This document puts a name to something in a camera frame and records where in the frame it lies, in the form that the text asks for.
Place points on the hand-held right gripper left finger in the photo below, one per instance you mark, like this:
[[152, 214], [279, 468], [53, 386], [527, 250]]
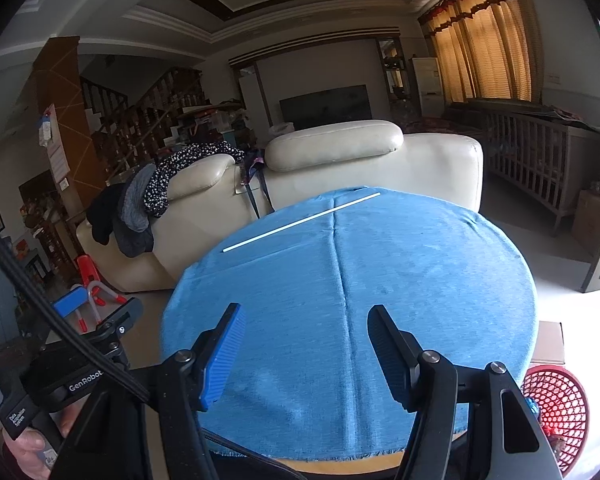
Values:
[[220, 360]]

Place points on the cream leather sofa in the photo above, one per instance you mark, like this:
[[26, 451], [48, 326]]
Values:
[[340, 145]]

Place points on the dark display cabinet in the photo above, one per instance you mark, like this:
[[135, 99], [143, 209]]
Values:
[[392, 70]]

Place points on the white wooden crib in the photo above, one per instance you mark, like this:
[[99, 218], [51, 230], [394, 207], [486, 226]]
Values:
[[530, 160]]

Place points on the black television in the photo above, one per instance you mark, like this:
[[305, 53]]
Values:
[[325, 107]]

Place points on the cluttered side table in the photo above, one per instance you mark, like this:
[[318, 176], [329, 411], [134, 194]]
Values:
[[210, 120]]

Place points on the dark floral garment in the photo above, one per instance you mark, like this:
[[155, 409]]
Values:
[[180, 160]]

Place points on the blue plastic bag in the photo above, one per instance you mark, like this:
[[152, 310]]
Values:
[[533, 406]]

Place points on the white standing air conditioner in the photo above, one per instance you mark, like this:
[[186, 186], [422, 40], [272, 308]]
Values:
[[426, 85]]

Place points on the large cardboard box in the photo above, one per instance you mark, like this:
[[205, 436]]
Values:
[[547, 342]]

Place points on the wooden staircase railing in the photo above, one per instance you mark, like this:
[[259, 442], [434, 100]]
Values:
[[140, 120]]

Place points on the red mesh basket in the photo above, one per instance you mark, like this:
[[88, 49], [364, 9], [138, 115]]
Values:
[[565, 395]]

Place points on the small cardboard box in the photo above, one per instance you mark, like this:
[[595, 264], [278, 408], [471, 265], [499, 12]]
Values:
[[592, 217]]

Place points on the orange curtains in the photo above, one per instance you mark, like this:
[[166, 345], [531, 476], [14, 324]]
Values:
[[485, 45]]

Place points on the wall calendar papers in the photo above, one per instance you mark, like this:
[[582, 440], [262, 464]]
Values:
[[55, 155]]

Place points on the person's left hand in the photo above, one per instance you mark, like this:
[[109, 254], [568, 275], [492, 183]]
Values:
[[27, 452]]

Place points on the thin white stick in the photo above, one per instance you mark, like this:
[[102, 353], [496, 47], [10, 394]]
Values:
[[300, 222]]

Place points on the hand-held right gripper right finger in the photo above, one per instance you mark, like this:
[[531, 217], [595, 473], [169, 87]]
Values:
[[395, 365]]

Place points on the black garment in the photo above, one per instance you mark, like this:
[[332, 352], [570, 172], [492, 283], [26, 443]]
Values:
[[102, 215]]

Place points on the blue tablecloth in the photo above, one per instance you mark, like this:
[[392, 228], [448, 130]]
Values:
[[305, 285]]

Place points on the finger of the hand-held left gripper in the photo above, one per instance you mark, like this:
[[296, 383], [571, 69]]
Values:
[[122, 315], [70, 304]]

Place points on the grey garment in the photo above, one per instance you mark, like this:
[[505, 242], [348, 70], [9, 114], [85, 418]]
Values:
[[135, 205]]

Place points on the red and white toy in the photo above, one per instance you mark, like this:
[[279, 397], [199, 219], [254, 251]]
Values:
[[87, 267]]

